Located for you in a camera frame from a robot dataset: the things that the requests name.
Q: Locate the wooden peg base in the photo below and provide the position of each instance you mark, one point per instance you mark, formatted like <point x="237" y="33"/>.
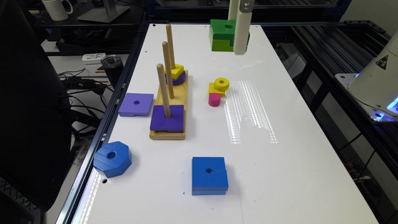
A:
<point x="180" y="98"/>

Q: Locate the rear wooden peg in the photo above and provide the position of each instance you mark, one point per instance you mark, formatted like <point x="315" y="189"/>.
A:
<point x="171" y="46"/>

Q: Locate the purple round block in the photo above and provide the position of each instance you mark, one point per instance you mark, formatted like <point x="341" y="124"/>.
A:
<point x="180" y="79"/>

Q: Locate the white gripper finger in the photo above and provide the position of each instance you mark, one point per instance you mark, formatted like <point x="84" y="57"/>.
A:
<point x="233" y="9"/>
<point x="243" y="21"/>

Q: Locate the blue square block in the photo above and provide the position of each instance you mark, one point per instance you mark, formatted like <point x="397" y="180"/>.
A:
<point x="209" y="176"/>

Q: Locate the dark purple square block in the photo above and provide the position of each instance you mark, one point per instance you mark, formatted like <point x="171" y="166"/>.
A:
<point x="174" y="124"/>

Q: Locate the wooden peg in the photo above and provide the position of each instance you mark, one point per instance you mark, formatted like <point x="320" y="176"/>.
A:
<point x="163" y="90"/>
<point x="165" y="48"/>
<point x="171" y="46"/>

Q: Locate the black steel tumbler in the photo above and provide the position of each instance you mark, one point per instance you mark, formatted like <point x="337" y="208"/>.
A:
<point x="113" y="66"/>

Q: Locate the white remote control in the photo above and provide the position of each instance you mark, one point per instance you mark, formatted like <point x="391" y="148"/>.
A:
<point x="89" y="59"/>

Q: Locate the front wooden peg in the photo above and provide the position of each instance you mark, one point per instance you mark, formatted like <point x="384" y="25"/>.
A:
<point x="163" y="90"/>

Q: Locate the monitor stand base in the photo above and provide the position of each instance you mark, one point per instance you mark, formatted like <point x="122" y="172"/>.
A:
<point x="106" y="14"/>

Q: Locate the white ceramic mug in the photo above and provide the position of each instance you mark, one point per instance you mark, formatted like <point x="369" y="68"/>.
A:
<point x="56" y="9"/>

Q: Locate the light purple square block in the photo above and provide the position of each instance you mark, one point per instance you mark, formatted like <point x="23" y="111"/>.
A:
<point x="136" y="104"/>

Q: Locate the yellow block on peg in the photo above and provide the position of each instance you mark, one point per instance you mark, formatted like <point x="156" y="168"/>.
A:
<point x="177" y="71"/>

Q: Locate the middle wooden peg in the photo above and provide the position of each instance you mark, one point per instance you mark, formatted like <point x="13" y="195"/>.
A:
<point x="165" y="48"/>

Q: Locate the green square block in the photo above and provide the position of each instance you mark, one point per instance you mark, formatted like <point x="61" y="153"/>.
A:
<point x="221" y="35"/>

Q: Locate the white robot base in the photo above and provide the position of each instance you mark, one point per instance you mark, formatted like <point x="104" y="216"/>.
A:
<point x="375" y="87"/>

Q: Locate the yellow ring block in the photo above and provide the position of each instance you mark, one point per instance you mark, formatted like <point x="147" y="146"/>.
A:
<point x="219" y="86"/>

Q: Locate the pink cylinder block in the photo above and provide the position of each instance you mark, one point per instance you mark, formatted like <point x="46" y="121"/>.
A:
<point x="214" y="99"/>

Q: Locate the black monitor back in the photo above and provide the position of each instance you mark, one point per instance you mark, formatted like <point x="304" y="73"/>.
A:
<point x="35" y="139"/>

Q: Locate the blue octagon block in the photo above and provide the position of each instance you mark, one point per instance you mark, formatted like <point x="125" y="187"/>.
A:
<point x="112" y="159"/>

